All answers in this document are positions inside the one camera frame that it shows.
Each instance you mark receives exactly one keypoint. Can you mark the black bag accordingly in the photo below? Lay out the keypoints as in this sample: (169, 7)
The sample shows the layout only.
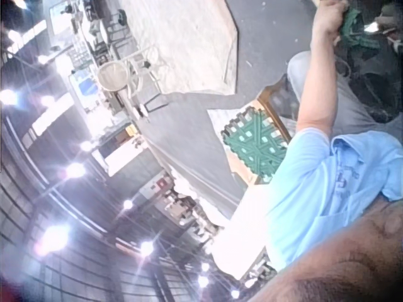
(374, 75)

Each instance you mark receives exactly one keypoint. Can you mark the person's left hand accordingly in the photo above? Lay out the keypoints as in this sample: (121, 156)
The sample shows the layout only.
(327, 19)

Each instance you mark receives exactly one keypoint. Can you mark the white sheet under crate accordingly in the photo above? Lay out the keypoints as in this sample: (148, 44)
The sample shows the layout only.
(220, 118)

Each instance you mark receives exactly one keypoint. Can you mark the person's left fingers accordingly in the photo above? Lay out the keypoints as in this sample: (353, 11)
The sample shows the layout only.
(340, 12)

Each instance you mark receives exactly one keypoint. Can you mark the person's legs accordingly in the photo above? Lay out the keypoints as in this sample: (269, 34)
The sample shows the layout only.
(352, 107)

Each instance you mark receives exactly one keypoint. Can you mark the cluttered metal work rack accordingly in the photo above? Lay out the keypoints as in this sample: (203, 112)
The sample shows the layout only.
(94, 41)

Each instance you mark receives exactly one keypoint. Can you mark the green plastic lattice crate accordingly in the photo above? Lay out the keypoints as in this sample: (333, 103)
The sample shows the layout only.
(256, 143)

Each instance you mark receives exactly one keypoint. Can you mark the wooden stool frame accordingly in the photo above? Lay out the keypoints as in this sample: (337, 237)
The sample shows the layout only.
(277, 105)

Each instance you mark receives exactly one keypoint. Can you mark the beige floor mat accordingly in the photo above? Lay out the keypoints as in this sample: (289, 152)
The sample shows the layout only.
(185, 41)

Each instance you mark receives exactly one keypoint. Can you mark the shelf of goods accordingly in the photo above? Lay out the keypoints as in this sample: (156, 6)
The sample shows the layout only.
(185, 207)

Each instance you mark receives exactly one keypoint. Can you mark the blue and white box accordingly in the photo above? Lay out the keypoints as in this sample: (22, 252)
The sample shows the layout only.
(84, 86)

